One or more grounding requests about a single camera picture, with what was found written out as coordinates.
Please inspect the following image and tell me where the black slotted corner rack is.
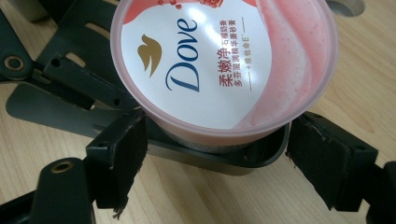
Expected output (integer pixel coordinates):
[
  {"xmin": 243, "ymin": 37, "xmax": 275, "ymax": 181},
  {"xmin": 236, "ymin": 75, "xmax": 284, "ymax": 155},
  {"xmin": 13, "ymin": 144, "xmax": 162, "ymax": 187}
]
[{"xmin": 5, "ymin": 0, "xmax": 292, "ymax": 176}]

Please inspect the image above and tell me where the grey table grommet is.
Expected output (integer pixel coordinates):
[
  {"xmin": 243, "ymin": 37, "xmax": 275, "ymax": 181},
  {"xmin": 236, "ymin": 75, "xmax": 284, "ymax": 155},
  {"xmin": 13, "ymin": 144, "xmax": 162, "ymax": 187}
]
[{"xmin": 325, "ymin": 0, "xmax": 366, "ymax": 18}]

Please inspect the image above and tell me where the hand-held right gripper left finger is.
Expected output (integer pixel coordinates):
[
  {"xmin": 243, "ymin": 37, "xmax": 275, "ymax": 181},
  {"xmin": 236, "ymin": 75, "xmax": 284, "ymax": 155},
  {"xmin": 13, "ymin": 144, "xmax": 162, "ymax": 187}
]
[{"xmin": 85, "ymin": 108, "xmax": 149, "ymax": 218}]

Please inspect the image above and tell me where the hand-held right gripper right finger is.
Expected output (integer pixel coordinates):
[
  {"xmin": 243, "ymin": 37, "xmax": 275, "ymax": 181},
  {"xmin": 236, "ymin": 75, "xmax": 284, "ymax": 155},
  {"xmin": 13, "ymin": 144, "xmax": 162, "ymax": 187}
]
[{"xmin": 285, "ymin": 111, "xmax": 379, "ymax": 213}]

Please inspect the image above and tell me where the pink jar with white label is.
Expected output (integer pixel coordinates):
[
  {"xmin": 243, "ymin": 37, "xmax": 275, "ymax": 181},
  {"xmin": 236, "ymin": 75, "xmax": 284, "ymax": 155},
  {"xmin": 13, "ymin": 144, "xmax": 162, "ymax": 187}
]
[{"xmin": 110, "ymin": 0, "xmax": 339, "ymax": 153}]

